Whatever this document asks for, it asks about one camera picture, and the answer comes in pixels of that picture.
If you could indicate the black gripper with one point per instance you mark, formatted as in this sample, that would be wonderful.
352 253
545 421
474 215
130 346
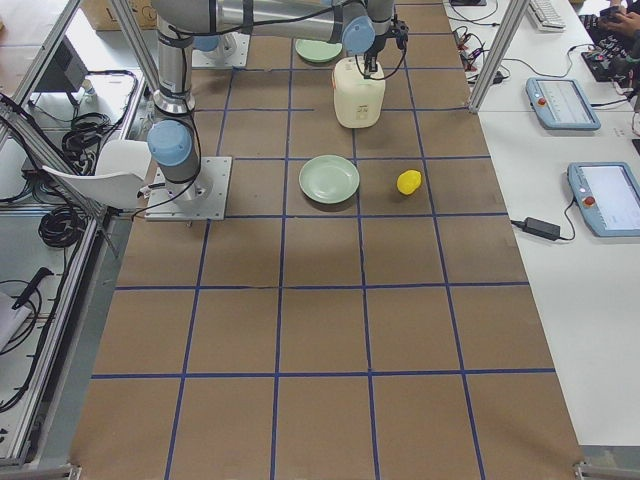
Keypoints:
376 44

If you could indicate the cream and orange rice cooker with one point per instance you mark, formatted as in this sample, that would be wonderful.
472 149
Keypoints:
357 101

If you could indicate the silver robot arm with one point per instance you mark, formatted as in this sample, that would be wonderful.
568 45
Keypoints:
361 27
230 51

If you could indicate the far light green plate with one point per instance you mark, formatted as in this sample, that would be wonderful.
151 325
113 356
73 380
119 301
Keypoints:
314 51

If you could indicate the light green plate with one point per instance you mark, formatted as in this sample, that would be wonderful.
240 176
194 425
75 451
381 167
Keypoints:
314 51
329 179

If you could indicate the near light green plate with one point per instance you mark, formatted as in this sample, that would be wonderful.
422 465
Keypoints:
329 179

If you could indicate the yellow lemon toy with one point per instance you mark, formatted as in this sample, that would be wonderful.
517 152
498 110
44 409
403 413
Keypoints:
408 182

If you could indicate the upper blue teach pendant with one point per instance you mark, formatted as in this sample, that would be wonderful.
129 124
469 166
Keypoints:
561 104

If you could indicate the blue teach pendant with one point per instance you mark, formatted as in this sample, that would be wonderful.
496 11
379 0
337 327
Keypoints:
607 195
561 104

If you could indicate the black power adapter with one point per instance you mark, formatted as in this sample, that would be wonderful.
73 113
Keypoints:
542 229

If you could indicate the brown paper table mat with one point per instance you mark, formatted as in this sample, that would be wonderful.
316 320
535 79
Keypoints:
383 337

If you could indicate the white plastic chair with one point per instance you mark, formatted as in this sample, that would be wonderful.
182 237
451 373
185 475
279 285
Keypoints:
120 172

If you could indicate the lower blue teach pendant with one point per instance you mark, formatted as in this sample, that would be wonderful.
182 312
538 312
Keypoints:
607 195

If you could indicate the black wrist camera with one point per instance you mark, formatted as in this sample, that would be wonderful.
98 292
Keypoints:
400 33

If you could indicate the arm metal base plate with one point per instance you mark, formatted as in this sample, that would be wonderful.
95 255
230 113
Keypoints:
220 52
204 199

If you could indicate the aluminium frame post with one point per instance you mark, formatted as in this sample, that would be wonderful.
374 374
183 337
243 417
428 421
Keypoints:
501 42

